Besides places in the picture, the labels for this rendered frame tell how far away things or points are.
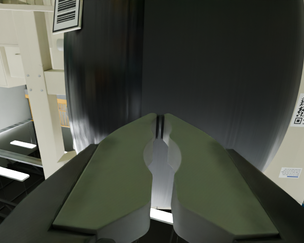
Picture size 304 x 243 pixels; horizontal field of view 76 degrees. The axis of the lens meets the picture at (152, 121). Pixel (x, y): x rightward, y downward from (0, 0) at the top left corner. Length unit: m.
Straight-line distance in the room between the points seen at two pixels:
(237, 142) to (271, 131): 0.04
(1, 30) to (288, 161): 5.05
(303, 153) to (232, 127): 0.37
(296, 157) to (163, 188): 0.38
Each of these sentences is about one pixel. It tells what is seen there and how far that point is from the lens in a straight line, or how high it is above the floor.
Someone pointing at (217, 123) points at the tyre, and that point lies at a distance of 0.23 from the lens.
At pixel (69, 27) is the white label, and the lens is 0.25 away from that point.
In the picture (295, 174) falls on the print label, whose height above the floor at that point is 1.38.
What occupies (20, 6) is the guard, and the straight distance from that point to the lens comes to 0.96.
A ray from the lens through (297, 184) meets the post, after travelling 0.63.
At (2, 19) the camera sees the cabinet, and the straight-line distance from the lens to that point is 5.09.
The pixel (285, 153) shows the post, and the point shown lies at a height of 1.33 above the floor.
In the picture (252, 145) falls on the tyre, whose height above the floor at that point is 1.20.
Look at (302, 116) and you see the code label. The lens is 0.54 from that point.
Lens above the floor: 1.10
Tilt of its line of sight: 22 degrees up
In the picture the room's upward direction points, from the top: 178 degrees counter-clockwise
